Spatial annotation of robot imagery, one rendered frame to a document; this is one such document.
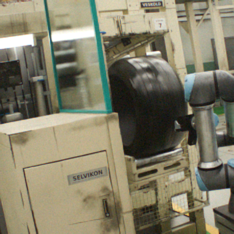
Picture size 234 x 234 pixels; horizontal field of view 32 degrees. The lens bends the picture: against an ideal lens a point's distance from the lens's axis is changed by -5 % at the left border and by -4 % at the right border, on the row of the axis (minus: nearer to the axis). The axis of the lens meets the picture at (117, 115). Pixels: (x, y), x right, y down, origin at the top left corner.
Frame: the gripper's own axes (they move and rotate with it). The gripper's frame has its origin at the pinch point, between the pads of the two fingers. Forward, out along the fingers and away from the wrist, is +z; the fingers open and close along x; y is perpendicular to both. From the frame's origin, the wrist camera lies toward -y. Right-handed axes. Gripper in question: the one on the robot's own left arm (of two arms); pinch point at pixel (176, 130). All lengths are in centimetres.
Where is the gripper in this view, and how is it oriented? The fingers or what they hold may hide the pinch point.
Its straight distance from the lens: 235.8
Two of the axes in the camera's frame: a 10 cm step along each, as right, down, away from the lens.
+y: -2.1, -9.8, 0.3
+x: -8.9, 1.8, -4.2
